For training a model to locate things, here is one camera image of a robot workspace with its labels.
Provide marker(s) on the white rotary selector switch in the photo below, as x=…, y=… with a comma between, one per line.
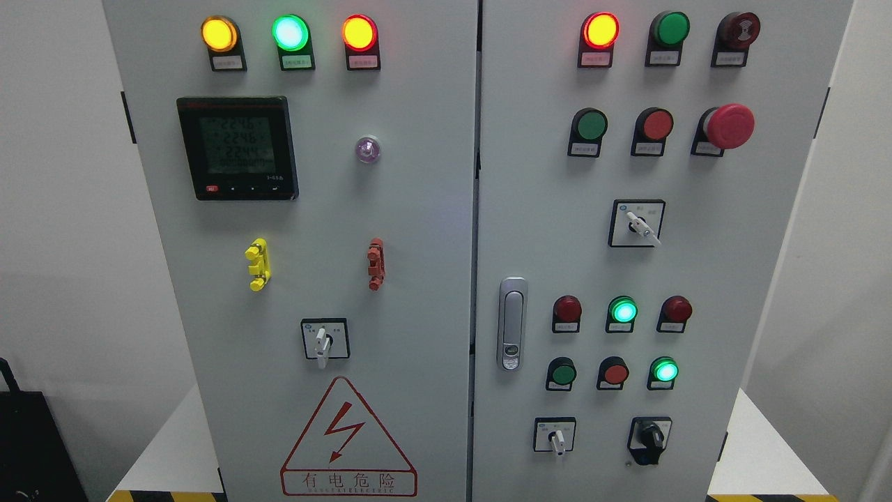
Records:
x=325, y=339

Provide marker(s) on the red terminal block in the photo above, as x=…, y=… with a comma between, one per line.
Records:
x=376, y=267

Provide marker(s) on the clear small light bulb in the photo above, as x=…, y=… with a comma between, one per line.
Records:
x=368, y=149

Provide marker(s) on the dark red lamp left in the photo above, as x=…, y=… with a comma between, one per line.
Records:
x=567, y=314

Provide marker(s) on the dark red lamp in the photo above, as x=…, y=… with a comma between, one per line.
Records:
x=567, y=314
x=674, y=315

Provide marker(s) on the grey left cabinet door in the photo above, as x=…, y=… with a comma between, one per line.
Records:
x=410, y=339

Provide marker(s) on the grey cabinet door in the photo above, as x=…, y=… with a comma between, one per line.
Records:
x=410, y=339
x=546, y=216

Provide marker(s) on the green push button lower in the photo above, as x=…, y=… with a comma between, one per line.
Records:
x=561, y=374

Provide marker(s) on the green push button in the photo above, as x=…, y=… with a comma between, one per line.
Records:
x=587, y=130
x=561, y=374

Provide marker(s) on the green lit lamp middle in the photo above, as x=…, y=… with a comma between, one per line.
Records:
x=621, y=315

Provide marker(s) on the yellow terminal block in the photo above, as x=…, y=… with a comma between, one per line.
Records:
x=259, y=264

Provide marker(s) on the green push button upper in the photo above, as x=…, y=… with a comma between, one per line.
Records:
x=587, y=130

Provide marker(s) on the red push button lower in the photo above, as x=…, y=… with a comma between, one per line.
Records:
x=613, y=372

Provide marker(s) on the red push button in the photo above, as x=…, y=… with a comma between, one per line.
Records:
x=613, y=372
x=651, y=128

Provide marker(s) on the grey right cabinet door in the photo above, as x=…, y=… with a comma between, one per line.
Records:
x=546, y=216

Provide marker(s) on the red electrical warning sticker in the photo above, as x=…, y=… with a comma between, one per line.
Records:
x=344, y=450

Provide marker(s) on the black digital power meter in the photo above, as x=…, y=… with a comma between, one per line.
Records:
x=239, y=148

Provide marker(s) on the red-orange lit indicator lamp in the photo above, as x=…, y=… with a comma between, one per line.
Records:
x=361, y=43

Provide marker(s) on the dark red lamp right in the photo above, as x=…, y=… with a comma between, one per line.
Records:
x=674, y=315

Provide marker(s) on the red push button upper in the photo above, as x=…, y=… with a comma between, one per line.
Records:
x=651, y=128

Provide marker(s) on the green lit button lower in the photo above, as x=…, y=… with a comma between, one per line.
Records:
x=662, y=373

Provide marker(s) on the green lit indicator lamp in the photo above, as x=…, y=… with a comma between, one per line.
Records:
x=294, y=43

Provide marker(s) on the red lit lamp right door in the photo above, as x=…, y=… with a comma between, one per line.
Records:
x=596, y=40

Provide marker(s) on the red emergency stop button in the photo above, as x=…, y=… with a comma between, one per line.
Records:
x=722, y=128

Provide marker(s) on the yellow indicator lamp top left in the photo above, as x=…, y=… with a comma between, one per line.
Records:
x=222, y=38

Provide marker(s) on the green unlit indicator lamp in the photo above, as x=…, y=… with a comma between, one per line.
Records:
x=667, y=33

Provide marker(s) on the dark red buzzer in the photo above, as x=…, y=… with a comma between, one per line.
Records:
x=734, y=35

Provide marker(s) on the silver door handle lock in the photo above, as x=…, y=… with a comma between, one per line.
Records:
x=512, y=308

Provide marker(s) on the white selector switch right upper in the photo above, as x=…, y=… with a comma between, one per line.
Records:
x=636, y=223

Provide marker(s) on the white selector switch right lower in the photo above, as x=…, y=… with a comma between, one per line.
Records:
x=554, y=435

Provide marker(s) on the black rotary knob switch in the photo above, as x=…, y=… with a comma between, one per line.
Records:
x=648, y=438

